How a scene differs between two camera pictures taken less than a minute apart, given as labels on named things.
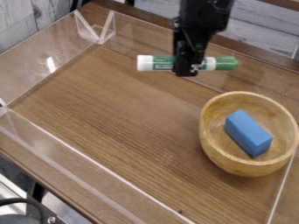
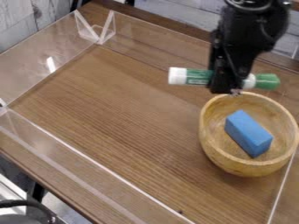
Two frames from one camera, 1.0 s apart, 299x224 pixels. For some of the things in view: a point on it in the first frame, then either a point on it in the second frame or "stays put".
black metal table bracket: [35, 192] stays put
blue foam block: [247, 133] stays put
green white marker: [159, 62] to [199, 77]
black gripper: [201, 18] to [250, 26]
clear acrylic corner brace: [95, 33] stays put
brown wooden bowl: [222, 151] stays put
